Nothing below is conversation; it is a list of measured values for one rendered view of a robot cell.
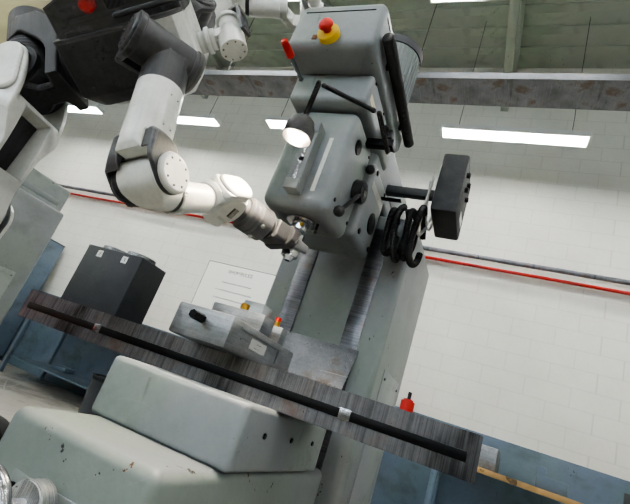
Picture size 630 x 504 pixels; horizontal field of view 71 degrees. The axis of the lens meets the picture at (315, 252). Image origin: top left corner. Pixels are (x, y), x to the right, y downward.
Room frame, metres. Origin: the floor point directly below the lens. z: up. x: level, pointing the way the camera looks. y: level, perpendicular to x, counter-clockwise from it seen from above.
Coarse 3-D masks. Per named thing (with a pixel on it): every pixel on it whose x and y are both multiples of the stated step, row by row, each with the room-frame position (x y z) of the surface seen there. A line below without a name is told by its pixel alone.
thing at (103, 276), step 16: (96, 256) 1.34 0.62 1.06; (112, 256) 1.32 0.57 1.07; (128, 256) 1.30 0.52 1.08; (144, 256) 1.31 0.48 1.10; (80, 272) 1.35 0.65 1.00; (96, 272) 1.33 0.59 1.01; (112, 272) 1.31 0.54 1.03; (128, 272) 1.29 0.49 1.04; (144, 272) 1.31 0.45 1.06; (160, 272) 1.36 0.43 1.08; (80, 288) 1.34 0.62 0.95; (96, 288) 1.32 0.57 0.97; (112, 288) 1.30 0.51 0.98; (128, 288) 1.28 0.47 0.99; (144, 288) 1.33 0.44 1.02; (80, 304) 1.33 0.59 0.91; (96, 304) 1.31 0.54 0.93; (112, 304) 1.29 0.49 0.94; (128, 304) 1.30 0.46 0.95; (144, 304) 1.36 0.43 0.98
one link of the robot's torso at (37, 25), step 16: (16, 16) 0.94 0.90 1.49; (32, 16) 0.93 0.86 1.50; (16, 32) 0.94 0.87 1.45; (32, 32) 0.92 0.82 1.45; (48, 32) 0.91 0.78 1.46; (48, 48) 0.90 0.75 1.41; (48, 64) 0.90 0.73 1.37; (64, 64) 0.91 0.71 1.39; (64, 80) 0.92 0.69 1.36; (32, 96) 0.96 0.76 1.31; (48, 96) 0.96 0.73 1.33; (64, 96) 0.97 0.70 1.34; (80, 96) 0.98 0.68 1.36; (48, 112) 1.01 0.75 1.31
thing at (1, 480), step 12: (0, 468) 0.64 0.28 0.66; (0, 480) 0.63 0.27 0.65; (24, 480) 0.72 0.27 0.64; (36, 480) 0.72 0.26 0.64; (48, 480) 0.74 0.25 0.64; (0, 492) 0.63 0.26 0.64; (12, 492) 0.73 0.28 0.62; (24, 492) 0.72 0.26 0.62; (36, 492) 0.71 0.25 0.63; (48, 492) 0.72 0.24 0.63
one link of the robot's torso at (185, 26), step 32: (64, 0) 0.78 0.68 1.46; (96, 0) 0.77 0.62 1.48; (128, 0) 0.77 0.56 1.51; (160, 0) 0.75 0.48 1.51; (64, 32) 0.83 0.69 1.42; (96, 32) 0.81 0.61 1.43; (192, 32) 0.85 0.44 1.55; (96, 64) 0.87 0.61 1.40; (96, 96) 0.94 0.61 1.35; (128, 96) 0.94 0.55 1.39
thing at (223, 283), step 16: (208, 272) 6.39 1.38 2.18; (224, 272) 6.28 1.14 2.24; (240, 272) 6.17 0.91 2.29; (256, 272) 6.07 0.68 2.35; (208, 288) 6.35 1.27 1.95; (224, 288) 6.24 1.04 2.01; (240, 288) 6.13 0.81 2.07; (256, 288) 6.03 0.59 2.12; (208, 304) 6.30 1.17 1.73; (240, 304) 6.09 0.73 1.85
